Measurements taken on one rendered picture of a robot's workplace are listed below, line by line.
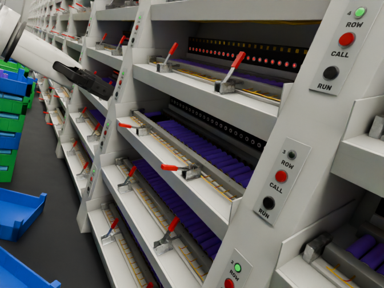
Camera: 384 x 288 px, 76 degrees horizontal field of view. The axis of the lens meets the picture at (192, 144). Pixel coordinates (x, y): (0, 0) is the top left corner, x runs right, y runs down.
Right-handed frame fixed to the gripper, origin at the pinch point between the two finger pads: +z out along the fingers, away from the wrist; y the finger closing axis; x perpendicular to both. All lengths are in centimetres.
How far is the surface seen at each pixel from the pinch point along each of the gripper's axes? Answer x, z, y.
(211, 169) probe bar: -3.5, 22.9, 16.9
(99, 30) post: 22, 17, -101
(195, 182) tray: -7.5, 21.1, 16.6
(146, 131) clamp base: -6.0, 21.1, -11.6
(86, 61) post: 3, 18, -101
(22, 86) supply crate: -18, -6, -68
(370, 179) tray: 7.6, 17.0, 43.9
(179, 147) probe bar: -4.0, 22.8, 3.7
